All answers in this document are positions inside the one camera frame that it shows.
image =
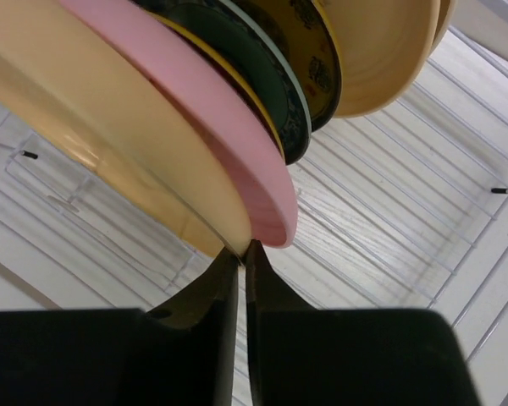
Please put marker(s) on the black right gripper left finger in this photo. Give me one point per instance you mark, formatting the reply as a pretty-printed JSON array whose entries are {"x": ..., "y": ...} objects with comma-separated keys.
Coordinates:
[{"x": 180, "y": 353}]

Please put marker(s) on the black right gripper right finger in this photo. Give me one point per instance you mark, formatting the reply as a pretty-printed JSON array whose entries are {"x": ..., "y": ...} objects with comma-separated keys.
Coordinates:
[{"x": 300, "y": 355}]

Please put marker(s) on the pink plate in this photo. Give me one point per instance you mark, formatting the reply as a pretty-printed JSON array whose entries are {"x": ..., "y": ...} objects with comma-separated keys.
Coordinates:
[{"x": 240, "y": 132}]

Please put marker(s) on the white wire dish rack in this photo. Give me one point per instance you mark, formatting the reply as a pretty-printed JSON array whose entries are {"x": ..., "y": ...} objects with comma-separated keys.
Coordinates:
[{"x": 405, "y": 207}]

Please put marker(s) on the beige plate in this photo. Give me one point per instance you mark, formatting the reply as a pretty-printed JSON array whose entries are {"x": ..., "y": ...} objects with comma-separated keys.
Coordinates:
[{"x": 71, "y": 87}]

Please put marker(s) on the dark green patterned plate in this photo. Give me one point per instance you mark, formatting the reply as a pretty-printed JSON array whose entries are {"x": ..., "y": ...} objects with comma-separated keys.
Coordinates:
[{"x": 234, "y": 42}]

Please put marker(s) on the tan plate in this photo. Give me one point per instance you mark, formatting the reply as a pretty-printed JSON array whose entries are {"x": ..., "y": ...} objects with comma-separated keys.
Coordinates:
[{"x": 383, "y": 46}]

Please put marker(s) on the yellow black patterned plate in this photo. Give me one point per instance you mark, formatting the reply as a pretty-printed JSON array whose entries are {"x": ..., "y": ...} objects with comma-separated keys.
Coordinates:
[{"x": 301, "y": 33}]

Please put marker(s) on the cream white plate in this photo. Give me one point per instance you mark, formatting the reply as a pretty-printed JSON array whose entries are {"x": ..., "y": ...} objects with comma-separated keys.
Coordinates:
[{"x": 446, "y": 10}]

